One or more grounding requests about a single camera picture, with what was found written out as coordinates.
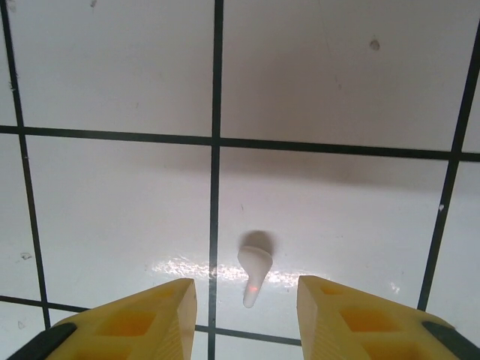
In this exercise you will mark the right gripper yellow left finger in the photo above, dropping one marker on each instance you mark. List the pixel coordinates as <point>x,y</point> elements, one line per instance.
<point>150,326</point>

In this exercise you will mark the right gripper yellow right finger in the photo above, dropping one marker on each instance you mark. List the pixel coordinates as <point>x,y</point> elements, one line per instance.
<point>356,330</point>

